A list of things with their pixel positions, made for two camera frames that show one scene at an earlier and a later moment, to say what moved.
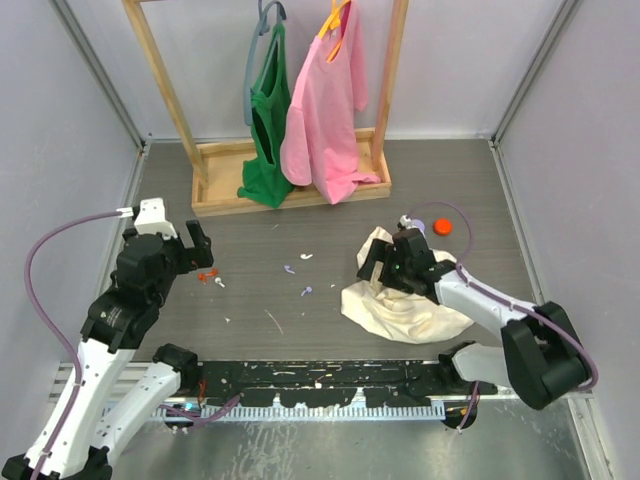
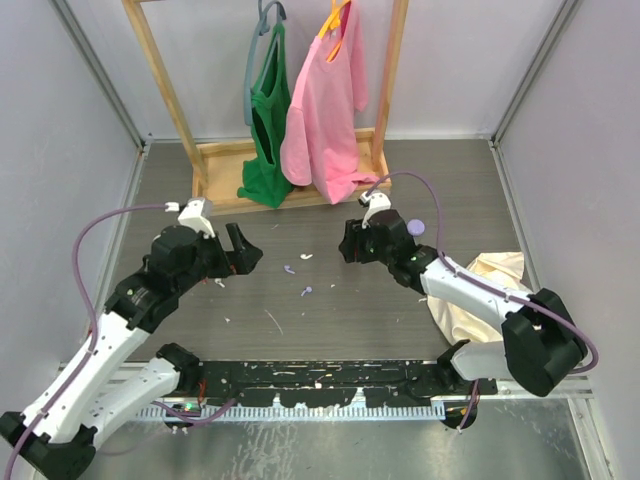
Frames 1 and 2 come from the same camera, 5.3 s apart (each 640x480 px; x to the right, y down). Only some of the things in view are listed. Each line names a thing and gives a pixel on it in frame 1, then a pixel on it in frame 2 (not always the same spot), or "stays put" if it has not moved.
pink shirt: [320, 137] stays put
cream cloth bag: [393, 316] → [461, 324]
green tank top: [262, 179] stays put
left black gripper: [195, 256] → [229, 263]
